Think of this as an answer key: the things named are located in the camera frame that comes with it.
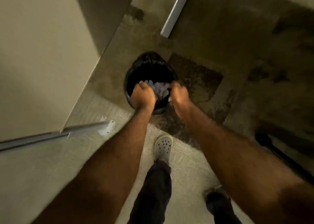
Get person's left hand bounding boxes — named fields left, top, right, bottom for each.
left=131, top=81, right=156, bottom=112

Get person's right hand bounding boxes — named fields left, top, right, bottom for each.
left=168, top=81, right=192, bottom=111

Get white paper scraps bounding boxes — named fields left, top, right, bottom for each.
left=143, top=80, right=173, bottom=103

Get black mesh office chair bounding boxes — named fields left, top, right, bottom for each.
left=255, top=132, right=314, bottom=185

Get person's right forearm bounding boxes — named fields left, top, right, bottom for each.
left=173, top=103, right=314, bottom=224

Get person's left forearm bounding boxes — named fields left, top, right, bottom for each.
left=32, top=108, right=152, bottom=224

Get black trash bin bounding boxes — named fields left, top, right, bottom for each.
left=124, top=51, right=178, bottom=115

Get grey perforated clog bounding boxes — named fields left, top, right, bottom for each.
left=154, top=135, right=174, bottom=163
left=204, top=185, right=232, bottom=208

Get grey metal desk leg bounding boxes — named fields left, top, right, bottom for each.
left=160, top=0, right=195, bottom=38

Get black trousers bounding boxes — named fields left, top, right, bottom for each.
left=127, top=159, right=243, bottom=224

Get grey metal rail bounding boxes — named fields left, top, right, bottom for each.
left=0, top=120, right=116, bottom=152

